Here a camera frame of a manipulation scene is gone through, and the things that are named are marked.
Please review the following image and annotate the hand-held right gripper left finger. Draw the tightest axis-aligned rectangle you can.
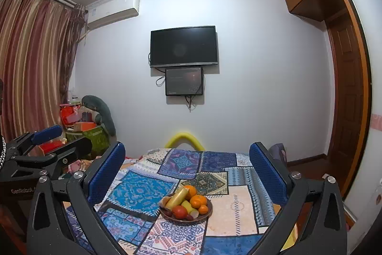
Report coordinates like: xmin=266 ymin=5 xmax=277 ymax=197
xmin=26 ymin=141 xmax=126 ymax=255

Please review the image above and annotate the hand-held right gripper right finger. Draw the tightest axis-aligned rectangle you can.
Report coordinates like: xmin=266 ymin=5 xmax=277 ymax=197
xmin=248 ymin=141 xmax=348 ymax=255

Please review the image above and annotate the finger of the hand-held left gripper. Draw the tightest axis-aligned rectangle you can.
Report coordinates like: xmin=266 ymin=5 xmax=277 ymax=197
xmin=16 ymin=137 xmax=93 ymax=177
xmin=12 ymin=124 xmax=64 ymax=156

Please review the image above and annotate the yellow banana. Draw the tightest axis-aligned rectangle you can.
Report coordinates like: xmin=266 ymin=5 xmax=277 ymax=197
xmin=165 ymin=185 xmax=189 ymax=211

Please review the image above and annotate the brown round plate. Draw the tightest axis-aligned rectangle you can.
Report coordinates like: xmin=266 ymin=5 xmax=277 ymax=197
xmin=158 ymin=195 xmax=213 ymax=226

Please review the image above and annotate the red tomato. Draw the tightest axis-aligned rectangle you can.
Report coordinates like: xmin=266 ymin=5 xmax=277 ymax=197
xmin=171 ymin=205 xmax=189 ymax=219

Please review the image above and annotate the yellow cylinder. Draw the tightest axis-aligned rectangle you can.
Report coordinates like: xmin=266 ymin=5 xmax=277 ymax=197
xmin=182 ymin=200 xmax=196 ymax=215

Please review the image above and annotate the flat red box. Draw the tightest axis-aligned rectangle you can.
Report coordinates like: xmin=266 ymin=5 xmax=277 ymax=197
xmin=38 ymin=140 xmax=65 ymax=154

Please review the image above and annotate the dark purple bag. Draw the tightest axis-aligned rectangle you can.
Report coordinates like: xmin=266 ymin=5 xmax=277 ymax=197
xmin=268 ymin=143 xmax=288 ymax=166

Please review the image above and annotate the orange cardboard box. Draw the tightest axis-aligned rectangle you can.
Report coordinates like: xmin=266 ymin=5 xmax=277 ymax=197
xmin=74 ymin=122 xmax=98 ymax=133

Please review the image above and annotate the red gift box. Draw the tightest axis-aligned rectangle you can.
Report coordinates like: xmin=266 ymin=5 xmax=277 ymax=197
xmin=59 ymin=104 xmax=79 ymax=127

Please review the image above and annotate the blue patchwork blanket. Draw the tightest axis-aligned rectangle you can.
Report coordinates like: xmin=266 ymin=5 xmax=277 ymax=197
xmin=61 ymin=148 xmax=287 ymax=255

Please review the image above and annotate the striped brown curtain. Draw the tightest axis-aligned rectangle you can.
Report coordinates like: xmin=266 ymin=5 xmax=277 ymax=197
xmin=0 ymin=0 xmax=88 ymax=142

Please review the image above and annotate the large plain orange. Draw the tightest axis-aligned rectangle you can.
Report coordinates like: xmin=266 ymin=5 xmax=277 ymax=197
xmin=189 ymin=194 xmax=208 ymax=209

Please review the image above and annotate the orange with sticker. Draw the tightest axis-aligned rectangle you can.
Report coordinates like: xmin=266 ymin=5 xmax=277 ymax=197
xmin=184 ymin=184 xmax=198 ymax=199

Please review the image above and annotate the brown wooden door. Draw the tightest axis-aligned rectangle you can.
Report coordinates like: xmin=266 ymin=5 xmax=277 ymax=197
xmin=326 ymin=12 xmax=372 ymax=199

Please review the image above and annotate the white air conditioner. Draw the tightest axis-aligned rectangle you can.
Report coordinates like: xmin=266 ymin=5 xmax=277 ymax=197
xmin=86 ymin=0 xmax=140 ymax=32

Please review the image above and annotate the white wardrobe door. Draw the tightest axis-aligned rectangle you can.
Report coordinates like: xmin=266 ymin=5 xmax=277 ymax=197
xmin=340 ymin=0 xmax=382 ymax=230

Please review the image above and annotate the yellow foam ring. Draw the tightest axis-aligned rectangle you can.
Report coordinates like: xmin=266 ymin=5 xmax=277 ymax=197
xmin=165 ymin=131 xmax=205 ymax=151

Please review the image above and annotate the black monitor cable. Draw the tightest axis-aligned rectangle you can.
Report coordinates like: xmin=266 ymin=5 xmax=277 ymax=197
xmin=184 ymin=94 xmax=199 ymax=113

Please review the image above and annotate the small black wall monitor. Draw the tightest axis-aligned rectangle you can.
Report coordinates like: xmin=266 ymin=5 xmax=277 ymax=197
xmin=165 ymin=66 xmax=205 ymax=97

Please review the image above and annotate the large black wall television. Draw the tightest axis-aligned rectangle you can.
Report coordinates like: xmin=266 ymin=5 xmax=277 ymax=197
xmin=150 ymin=25 xmax=219 ymax=68

